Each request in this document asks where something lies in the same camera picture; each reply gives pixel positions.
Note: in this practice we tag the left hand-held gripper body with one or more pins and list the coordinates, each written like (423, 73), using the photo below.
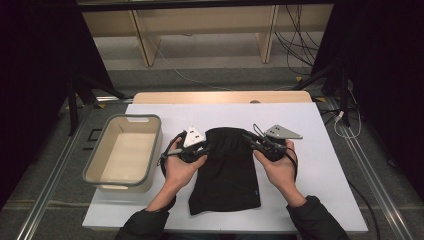
(193, 136)

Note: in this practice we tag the short aluminium cross rail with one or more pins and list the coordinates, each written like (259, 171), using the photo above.
(113, 99)

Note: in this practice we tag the wooden shelf unit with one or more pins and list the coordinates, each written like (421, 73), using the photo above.
(206, 20)

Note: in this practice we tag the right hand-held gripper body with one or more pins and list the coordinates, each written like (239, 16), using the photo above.
(280, 132)

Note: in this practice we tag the person's right hand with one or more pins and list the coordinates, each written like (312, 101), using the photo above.
(280, 173)

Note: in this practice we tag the beige storage bin grey rim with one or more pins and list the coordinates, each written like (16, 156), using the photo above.
(126, 150)

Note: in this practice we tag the aluminium floor rail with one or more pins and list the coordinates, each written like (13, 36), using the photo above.
(46, 190)
(373, 175)

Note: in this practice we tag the yellow floor tape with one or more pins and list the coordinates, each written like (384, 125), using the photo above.
(101, 105)
(320, 99)
(298, 79)

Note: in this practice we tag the person's left hand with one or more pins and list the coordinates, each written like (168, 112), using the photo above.
(178, 173)

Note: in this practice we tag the grey gripper plug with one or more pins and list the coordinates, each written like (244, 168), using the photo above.
(173, 152)

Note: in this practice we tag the black swim shorts blue print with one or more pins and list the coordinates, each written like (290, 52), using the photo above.
(226, 173)

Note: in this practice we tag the black tripod stand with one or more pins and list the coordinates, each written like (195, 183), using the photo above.
(341, 96)
(71, 106)

